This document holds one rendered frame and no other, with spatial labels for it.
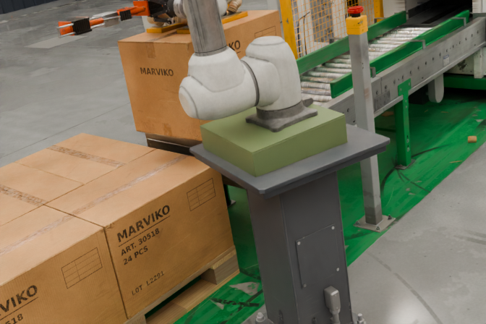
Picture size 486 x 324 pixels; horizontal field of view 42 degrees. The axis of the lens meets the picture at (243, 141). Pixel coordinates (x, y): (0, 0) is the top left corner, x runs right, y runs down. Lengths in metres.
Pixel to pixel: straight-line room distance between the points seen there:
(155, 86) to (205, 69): 0.74
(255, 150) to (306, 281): 0.56
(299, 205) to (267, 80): 0.43
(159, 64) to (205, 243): 0.76
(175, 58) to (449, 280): 1.40
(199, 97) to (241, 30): 0.81
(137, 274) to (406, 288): 1.06
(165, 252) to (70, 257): 0.43
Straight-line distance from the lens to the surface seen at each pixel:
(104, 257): 2.32
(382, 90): 3.32
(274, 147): 1.91
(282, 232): 2.11
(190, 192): 2.52
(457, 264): 2.80
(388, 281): 2.70
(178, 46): 2.42
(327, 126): 2.01
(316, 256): 2.20
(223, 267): 2.77
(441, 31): 4.13
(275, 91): 1.96
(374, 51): 4.05
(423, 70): 3.70
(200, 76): 1.87
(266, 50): 1.95
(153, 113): 2.64
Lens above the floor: 1.53
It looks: 21 degrees down
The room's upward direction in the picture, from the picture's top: 9 degrees counter-clockwise
